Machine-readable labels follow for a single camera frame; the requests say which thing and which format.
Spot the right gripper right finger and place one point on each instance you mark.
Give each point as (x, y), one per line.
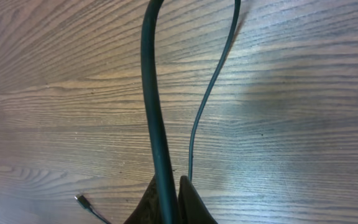
(192, 208)

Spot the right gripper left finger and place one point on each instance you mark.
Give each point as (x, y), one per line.
(148, 209)

